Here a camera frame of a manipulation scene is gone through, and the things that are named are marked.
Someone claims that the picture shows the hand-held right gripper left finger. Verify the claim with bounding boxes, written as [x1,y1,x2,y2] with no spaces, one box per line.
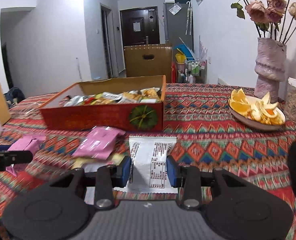
[47,156,132,210]

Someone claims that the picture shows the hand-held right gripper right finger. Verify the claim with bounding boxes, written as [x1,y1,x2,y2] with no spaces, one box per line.
[166,155,253,210]

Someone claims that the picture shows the pink snack packet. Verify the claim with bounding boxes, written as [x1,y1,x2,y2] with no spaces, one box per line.
[5,164,23,177]
[72,126,126,160]
[7,134,48,153]

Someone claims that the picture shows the white printed snack packet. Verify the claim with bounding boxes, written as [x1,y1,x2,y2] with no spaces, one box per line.
[124,136,178,194]

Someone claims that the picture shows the orange cardboard box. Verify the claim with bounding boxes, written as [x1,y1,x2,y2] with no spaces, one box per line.
[39,75,167,132]

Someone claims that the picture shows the pile of mixed snack packets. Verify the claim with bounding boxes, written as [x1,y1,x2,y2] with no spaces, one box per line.
[62,87,163,107]

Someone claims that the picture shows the patterned red tablecloth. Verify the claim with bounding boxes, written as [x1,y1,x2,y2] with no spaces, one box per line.
[0,82,296,240]

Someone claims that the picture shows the pale yellow snack packet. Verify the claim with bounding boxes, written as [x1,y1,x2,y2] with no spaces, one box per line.
[71,152,129,171]

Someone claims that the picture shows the dark bag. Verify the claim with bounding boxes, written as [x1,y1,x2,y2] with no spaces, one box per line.
[3,87,26,108]

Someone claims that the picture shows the metal shelf cart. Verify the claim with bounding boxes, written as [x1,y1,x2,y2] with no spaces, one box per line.
[173,57,208,83]

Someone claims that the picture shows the plate of orange peels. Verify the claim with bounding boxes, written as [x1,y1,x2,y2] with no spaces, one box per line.
[227,88,286,131]

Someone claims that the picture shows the wooden chair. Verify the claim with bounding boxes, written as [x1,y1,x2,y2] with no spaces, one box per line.
[124,44,173,78]

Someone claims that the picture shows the pink textured vase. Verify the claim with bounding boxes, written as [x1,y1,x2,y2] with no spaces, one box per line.
[254,37,287,103]

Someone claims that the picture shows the grey refrigerator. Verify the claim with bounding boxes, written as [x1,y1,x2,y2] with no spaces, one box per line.
[163,1,194,46]

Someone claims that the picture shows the dark brown door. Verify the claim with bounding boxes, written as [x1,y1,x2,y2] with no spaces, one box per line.
[120,6,160,46]

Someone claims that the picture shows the white folded umbrella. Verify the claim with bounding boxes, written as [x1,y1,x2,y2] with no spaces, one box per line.
[185,1,193,36]

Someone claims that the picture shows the dried pink roses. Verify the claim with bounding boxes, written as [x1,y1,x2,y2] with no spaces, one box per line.
[218,0,296,44]

